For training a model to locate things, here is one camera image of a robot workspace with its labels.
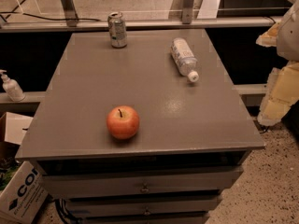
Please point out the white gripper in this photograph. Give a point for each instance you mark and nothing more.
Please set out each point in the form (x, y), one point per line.
(290, 36)

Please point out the clear plastic water bottle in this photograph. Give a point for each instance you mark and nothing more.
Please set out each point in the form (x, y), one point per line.
(184, 59)

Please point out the white pump dispenser bottle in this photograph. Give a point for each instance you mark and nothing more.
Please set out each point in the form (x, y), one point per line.
(12, 87)

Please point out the grey drawer cabinet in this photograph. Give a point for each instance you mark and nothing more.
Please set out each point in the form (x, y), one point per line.
(190, 146)

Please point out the red apple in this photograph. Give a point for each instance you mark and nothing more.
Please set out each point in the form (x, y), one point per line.
(122, 122)

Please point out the silver green soda can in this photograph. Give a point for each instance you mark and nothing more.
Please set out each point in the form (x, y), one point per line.
(117, 30)

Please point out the open brown cardboard box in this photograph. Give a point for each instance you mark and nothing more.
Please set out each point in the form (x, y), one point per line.
(13, 128)

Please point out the white printed cardboard box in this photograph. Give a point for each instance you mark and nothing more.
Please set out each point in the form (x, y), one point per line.
(23, 196)

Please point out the metal frame rail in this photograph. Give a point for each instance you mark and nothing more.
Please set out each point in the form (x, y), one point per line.
(91, 15)

